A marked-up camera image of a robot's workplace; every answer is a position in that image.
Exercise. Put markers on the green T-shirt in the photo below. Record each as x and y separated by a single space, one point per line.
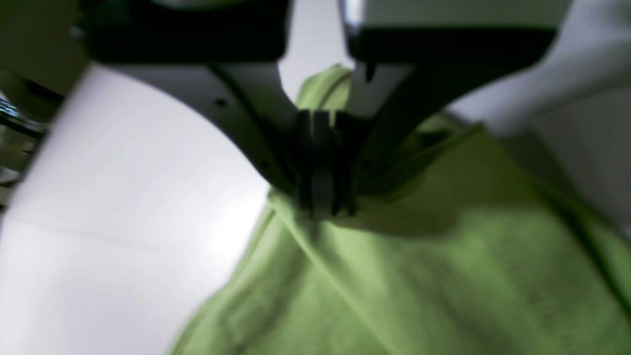
454 250

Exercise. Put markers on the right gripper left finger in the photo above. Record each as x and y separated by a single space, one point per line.
220 58

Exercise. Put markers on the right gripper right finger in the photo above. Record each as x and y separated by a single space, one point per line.
413 58

